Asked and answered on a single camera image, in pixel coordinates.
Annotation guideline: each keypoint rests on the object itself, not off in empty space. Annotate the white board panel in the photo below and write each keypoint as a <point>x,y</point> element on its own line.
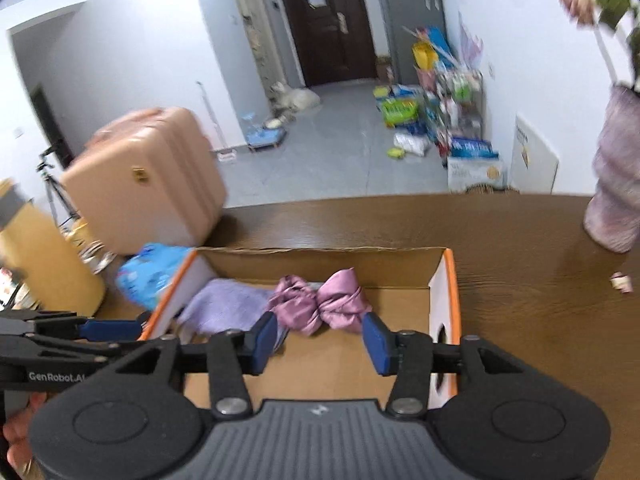
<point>532,160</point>

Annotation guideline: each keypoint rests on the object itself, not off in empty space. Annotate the yellow bag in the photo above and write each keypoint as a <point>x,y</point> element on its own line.
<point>425,55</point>

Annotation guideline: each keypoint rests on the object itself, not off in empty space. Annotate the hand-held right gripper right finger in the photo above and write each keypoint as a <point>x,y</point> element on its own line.
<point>376,345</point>

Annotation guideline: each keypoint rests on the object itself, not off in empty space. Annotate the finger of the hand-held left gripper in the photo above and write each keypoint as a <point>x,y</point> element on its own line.
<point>50,351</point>
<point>110,330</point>

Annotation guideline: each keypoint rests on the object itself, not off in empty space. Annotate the orange-edged cardboard box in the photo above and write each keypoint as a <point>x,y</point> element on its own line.
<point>320,360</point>

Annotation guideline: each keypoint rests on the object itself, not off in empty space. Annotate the small blue pet bed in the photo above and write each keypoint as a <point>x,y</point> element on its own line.
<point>265,137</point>

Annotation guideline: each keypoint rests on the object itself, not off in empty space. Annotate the pink ribbed vase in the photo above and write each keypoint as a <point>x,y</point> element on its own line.
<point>617,170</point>

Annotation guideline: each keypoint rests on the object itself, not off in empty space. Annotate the black tripod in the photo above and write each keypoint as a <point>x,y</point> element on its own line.
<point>46,164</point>

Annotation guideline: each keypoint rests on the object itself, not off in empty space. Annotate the blue printed packet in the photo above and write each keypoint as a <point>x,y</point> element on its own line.
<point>472,147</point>

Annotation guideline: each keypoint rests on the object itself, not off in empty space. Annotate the purple knit cloth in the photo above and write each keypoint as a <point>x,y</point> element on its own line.
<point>225,305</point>

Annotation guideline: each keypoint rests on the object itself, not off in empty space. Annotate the white plastic bag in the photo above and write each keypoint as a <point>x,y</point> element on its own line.
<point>412,143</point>

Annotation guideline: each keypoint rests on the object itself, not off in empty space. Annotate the small green packet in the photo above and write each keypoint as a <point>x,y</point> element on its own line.
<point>395,152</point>

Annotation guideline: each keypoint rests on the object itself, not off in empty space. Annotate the yellow cylindrical container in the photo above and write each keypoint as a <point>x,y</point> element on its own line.
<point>40,260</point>

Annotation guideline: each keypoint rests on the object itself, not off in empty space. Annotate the white plush toy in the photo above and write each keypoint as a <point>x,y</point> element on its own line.
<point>300,100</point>

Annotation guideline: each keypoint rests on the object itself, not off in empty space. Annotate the grey refrigerator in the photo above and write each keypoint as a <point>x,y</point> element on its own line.
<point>405,5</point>

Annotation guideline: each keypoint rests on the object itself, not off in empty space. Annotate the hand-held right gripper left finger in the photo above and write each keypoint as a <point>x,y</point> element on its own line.
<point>265,342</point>

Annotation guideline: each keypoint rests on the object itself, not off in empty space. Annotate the purple wall decoration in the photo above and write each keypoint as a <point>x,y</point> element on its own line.
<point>470,45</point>

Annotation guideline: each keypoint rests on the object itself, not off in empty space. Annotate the printed cardboard box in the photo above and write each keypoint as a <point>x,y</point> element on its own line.
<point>475,172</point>

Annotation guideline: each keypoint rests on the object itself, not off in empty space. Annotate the person's left hand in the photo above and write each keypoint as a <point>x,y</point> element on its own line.
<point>17,440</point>

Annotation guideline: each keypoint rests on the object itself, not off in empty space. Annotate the blue tissue pack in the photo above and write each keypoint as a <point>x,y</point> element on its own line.
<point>150,270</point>

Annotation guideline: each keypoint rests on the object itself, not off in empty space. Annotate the white pole stand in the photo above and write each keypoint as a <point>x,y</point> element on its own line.
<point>226,155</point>

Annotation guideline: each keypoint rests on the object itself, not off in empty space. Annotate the dark brown door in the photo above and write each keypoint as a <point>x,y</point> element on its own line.
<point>325,35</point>

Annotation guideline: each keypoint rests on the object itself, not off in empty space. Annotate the pink ribbed suitcase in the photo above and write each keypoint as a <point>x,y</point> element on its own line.
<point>150,180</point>

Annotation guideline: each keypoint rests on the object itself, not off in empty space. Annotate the dried pink flowers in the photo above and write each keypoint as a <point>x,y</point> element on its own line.
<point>575,0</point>

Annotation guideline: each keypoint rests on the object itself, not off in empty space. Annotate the green printed bag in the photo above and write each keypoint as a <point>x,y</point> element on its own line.
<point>400,110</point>

